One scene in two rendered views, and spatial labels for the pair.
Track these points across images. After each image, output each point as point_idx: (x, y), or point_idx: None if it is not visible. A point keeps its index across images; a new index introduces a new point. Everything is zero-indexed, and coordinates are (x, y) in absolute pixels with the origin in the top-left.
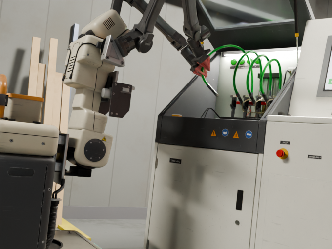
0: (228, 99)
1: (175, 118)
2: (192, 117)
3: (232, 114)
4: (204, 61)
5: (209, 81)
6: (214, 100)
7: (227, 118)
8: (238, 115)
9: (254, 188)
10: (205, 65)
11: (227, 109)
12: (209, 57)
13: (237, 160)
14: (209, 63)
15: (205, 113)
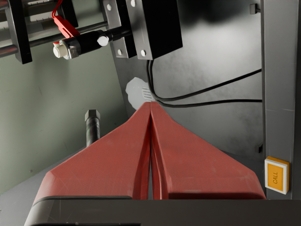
0: (27, 137)
1: (297, 166)
2: (295, 93)
3: (120, 30)
4: (257, 187)
5: (16, 212)
6: (49, 170)
7: (152, 29)
8: (55, 87)
9: None
10: (144, 178)
11: (53, 127)
12: (67, 185)
13: None
14: (135, 129)
15: (196, 93)
